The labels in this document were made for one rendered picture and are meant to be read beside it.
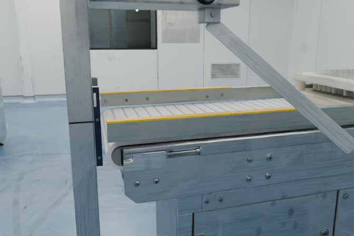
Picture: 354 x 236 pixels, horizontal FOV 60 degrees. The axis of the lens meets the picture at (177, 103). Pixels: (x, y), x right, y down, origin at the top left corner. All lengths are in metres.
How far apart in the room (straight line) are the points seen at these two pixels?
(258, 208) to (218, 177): 0.17
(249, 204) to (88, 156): 0.40
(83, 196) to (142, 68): 4.75
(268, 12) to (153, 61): 2.33
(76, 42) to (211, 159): 0.41
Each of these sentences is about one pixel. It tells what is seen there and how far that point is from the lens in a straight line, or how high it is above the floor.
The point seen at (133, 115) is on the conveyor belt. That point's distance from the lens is 0.68.
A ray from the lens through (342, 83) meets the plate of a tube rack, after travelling 0.78.
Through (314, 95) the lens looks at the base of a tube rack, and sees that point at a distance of 0.85.
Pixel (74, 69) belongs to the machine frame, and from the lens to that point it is 0.76.
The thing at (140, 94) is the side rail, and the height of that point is 0.89.
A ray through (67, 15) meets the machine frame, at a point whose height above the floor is 1.07.
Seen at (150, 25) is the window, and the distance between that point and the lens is 5.50.
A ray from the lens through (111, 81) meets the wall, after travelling 5.52.
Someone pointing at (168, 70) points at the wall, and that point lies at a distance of 5.56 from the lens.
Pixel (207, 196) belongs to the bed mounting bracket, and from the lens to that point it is 0.62.
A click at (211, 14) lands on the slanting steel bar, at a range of 0.51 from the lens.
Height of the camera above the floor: 1.02
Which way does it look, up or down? 12 degrees down
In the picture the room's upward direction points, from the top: straight up
